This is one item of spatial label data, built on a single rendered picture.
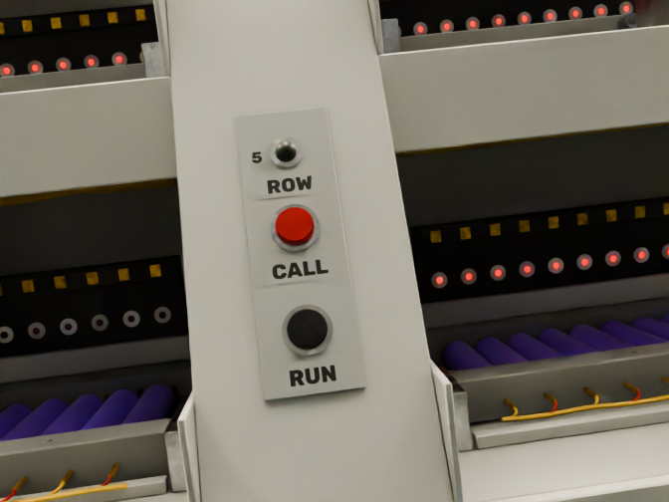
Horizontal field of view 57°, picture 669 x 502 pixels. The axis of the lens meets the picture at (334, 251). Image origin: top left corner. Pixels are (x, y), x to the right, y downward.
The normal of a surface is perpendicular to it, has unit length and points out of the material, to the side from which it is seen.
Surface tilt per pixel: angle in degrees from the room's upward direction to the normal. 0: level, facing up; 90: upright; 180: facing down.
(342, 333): 90
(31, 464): 111
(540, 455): 21
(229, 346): 90
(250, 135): 90
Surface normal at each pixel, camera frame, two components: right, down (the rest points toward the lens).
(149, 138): 0.07, 0.09
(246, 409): 0.03, -0.27
